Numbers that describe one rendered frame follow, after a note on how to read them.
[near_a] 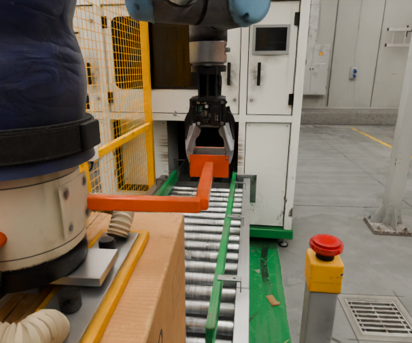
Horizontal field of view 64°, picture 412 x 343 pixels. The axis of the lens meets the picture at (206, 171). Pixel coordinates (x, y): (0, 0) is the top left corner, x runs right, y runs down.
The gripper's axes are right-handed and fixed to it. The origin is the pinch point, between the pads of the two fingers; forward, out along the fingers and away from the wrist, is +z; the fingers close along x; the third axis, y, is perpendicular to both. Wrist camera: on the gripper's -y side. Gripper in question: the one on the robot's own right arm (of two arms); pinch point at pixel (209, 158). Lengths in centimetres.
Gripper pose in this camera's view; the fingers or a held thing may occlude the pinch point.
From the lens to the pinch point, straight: 74.3
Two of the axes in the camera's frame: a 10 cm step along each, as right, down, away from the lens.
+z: 0.1, 9.5, 3.0
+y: -0.7, 3.0, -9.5
